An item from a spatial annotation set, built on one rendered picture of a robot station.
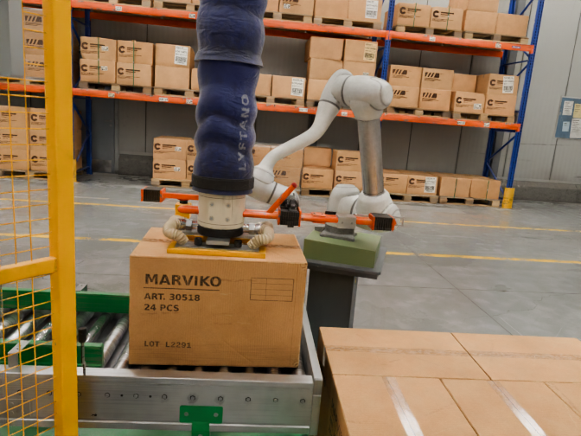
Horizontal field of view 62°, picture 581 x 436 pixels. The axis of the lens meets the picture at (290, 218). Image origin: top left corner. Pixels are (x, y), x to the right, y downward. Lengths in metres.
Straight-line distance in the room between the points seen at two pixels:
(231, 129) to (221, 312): 0.63
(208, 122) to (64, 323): 0.76
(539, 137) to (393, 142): 3.26
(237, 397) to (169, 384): 0.22
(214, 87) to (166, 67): 7.31
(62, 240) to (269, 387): 0.78
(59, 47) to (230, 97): 0.54
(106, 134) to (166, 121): 1.20
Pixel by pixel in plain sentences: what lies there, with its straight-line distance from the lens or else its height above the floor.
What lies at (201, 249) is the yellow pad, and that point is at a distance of 1.70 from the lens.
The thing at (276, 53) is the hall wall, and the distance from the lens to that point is 10.23.
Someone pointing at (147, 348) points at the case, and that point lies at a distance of 1.81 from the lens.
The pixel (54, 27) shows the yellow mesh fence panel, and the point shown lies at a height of 1.61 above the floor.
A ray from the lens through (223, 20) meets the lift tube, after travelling 1.67.
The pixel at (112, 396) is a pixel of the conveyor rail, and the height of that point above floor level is 0.52.
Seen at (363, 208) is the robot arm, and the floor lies 1.03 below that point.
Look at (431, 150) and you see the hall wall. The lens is 10.93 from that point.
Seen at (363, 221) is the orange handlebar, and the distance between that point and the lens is 1.82.
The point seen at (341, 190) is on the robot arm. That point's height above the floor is 1.09.
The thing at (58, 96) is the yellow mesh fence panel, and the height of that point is 1.45.
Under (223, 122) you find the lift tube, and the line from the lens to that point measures 1.66.
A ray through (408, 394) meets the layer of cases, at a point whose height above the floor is 0.54.
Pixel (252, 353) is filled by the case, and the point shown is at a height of 0.60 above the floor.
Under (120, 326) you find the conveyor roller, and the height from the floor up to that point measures 0.55.
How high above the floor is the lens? 1.45
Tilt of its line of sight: 12 degrees down
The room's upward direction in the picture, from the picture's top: 4 degrees clockwise
